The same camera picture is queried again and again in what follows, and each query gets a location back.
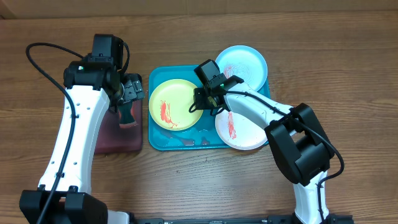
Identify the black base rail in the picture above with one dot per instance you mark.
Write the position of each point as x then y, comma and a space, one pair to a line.
272, 219

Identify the white plate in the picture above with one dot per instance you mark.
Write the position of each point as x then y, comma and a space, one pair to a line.
238, 132

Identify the light blue plate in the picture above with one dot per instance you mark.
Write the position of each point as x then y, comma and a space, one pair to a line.
245, 62

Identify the pink and green sponge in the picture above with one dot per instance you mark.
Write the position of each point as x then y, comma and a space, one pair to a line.
126, 115

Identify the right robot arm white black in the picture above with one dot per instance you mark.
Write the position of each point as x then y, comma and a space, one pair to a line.
298, 143

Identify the teal plastic tray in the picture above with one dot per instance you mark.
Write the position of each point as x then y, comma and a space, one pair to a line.
202, 135

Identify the black tray with pink water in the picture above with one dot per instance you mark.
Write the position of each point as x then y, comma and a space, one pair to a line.
112, 138

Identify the yellow plate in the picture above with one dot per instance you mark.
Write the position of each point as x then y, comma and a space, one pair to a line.
169, 105

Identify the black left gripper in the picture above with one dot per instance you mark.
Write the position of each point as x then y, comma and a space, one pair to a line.
133, 87

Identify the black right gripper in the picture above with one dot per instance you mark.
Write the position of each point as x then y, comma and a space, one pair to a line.
205, 96

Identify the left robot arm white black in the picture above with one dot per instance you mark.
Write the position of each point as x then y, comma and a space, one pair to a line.
63, 194

